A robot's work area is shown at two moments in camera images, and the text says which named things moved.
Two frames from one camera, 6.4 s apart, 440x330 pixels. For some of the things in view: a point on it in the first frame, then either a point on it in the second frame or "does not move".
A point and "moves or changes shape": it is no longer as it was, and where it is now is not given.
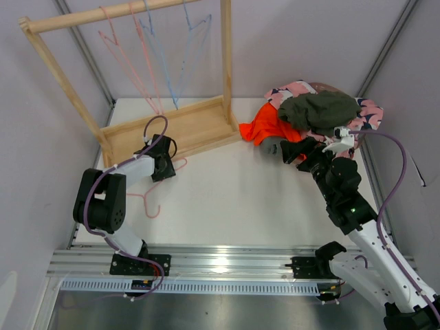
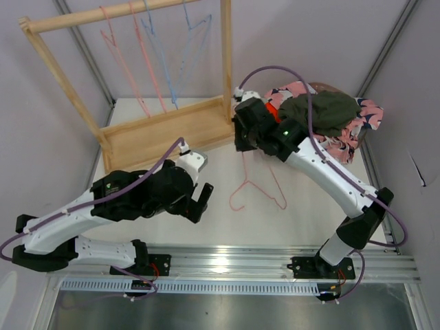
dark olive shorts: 322,111 does not move
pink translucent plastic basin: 320,86 does not move
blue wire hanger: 152,38 does not move
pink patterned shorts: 370,116 does not move
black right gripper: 293,150 -> 241,146
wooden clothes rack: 190,128 does not move
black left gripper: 168,173 -> 192,209
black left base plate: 124,265 does not move
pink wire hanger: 146,194 moves or changes shape
